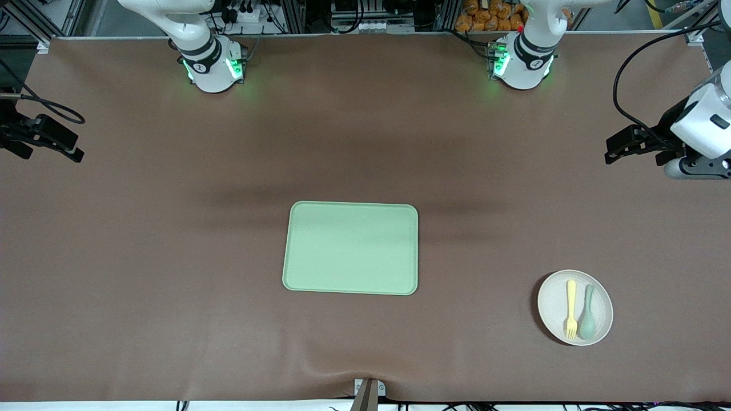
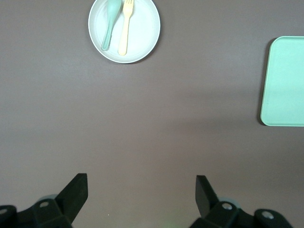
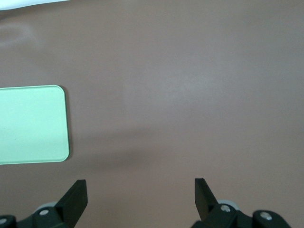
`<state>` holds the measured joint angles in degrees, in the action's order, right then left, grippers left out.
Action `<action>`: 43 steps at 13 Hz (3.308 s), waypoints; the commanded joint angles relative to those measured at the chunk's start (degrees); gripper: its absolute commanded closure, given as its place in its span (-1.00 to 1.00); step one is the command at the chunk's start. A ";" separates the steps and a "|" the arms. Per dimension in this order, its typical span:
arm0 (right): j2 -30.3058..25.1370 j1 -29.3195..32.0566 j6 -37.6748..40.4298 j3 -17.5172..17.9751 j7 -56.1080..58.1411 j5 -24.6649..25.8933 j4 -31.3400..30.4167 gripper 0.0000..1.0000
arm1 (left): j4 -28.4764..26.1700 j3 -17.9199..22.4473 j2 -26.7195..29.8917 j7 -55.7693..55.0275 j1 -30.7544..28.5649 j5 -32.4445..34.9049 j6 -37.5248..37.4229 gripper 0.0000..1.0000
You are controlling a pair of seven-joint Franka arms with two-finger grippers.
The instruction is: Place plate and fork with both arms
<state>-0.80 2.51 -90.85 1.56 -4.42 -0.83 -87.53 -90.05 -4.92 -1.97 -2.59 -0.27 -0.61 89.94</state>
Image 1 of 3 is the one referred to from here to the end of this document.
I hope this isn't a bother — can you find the white power strip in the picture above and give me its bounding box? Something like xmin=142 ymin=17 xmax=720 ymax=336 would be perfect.
xmin=220 ymin=3 xmax=264 ymax=25

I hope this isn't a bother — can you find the slanted aluminium frame beam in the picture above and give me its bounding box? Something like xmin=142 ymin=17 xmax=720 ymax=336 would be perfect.
xmin=665 ymin=0 xmax=721 ymax=43

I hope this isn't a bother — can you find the heap of orange objects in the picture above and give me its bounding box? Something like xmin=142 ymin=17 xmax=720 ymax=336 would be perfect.
xmin=455 ymin=0 xmax=529 ymax=33

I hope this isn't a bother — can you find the brown table mat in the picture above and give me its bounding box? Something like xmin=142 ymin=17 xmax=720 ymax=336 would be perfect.
xmin=0 ymin=31 xmax=731 ymax=403

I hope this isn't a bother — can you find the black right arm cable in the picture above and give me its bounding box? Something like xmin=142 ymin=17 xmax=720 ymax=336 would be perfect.
xmin=0 ymin=57 xmax=86 ymax=125

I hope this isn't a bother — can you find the grey metal bracket plate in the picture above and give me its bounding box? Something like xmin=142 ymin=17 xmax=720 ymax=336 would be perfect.
xmin=353 ymin=378 xmax=387 ymax=398

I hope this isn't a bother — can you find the white connector block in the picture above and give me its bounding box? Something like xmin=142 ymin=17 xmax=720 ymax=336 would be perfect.
xmin=330 ymin=20 xmax=384 ymax=34

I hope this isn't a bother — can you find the round cream plate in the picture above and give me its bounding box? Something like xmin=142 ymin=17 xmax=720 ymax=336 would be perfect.
xmin=537 ymin=269 xmax=614 ymax=347

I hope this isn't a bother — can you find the light green rectangular tray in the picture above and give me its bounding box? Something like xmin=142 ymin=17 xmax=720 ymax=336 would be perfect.
xmin=282 ymin=200 xmax=419 ymax=296

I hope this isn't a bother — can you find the aluminium frame post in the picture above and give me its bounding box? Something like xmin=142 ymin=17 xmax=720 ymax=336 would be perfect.
xmin=434 ymin=0 xmax=462 ymax=32
xmin=279 ymin=0 xmax=307 ymax=34

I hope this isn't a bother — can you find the yellow plastic fork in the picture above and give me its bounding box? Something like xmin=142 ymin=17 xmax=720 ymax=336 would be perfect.
xmin=565 ymin=279 xmax=579 ymax=341

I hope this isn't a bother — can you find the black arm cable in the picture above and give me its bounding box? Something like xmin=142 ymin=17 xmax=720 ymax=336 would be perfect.
xmin=613 ymin=20 xmax=731 ymax=149
xmin=0 ymin=57 xmax=86 ymax=125

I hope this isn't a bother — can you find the pale green plastic spoon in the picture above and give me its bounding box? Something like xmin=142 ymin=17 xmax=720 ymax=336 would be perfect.
xmin=579 ymin=284 xmax=597 ymax=341

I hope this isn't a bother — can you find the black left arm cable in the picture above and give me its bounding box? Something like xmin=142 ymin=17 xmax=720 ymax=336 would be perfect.
xmin=613 ymin=20 xmax=731 ymax=149

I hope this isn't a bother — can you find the tan support pole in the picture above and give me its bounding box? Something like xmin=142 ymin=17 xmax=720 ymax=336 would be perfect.
xmin=350 ymin=381 xmax=379 ymax=411

